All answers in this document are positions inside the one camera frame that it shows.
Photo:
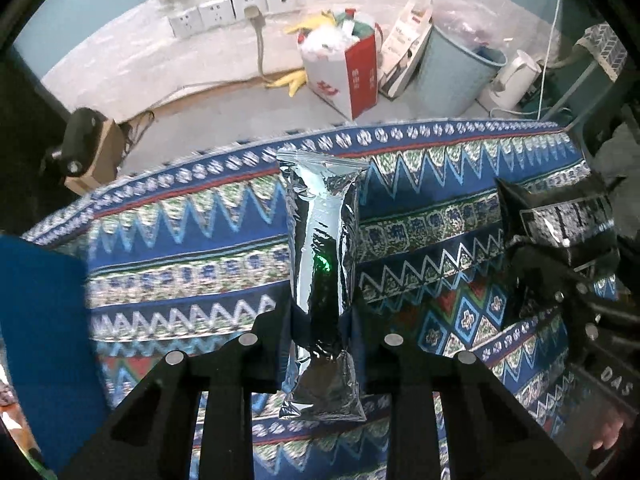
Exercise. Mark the person's right hand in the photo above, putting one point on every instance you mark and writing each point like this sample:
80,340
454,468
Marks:
612,430

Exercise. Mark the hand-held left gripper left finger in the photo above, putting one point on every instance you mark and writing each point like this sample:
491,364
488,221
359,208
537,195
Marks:
282,350

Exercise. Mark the banana peel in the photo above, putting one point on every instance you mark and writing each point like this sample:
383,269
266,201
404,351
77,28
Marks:
312,22
292,81

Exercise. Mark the white and red paper bag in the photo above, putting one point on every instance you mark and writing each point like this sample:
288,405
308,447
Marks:
345,85

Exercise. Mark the white plastic trash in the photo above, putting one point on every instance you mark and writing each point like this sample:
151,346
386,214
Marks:
330,40

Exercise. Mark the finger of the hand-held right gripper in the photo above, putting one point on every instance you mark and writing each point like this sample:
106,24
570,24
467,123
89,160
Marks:
540,275

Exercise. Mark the silver foil snack packet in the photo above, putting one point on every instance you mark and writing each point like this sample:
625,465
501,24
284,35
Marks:
325,220

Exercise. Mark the white printed carton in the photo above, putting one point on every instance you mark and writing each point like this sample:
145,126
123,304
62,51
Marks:
405,40

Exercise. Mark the black snack packet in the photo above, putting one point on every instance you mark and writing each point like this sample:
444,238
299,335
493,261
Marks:
565,220

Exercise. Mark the grey-blue trash bin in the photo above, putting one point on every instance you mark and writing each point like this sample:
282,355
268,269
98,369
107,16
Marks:
450,75

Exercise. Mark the small cardboard box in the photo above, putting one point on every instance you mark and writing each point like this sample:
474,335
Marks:
107,152

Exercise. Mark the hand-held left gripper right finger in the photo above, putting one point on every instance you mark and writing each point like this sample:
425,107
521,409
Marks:
362,360

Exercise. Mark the patterned blue tablecloth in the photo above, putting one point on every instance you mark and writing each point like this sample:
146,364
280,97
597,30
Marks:
200,220

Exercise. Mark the patterned cloth cover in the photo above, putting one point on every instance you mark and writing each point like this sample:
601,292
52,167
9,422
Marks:
607,50

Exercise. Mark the blue storage box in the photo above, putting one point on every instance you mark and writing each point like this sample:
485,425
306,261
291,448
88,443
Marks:
45,320

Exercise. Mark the white electric kettle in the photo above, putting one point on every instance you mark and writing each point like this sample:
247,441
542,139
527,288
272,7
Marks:
512,80

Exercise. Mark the grey cloth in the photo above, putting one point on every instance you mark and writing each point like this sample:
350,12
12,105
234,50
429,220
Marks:
622,152

